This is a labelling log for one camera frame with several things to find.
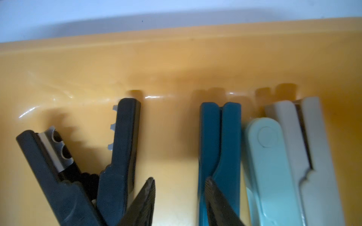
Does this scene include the black pruning pliers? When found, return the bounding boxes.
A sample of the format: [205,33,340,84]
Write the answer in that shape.
[16,98,141,226]

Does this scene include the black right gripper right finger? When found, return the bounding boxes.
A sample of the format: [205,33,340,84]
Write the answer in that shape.
[205,177,245,226]

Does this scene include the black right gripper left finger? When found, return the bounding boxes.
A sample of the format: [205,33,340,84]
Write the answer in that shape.
[118,177,156,226]

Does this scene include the dark teal pruning pliers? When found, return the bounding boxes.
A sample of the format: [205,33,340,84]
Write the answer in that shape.
[198,102,241,226]

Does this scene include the beige pruning pliers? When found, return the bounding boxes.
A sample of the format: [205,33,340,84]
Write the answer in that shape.
[265,97,345,226]

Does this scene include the light green pruning pliers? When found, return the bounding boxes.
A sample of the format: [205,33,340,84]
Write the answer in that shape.
[245,118,303,226]

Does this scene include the yellow plastic storage box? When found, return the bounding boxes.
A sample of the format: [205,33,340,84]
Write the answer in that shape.
[1,18,362,226]

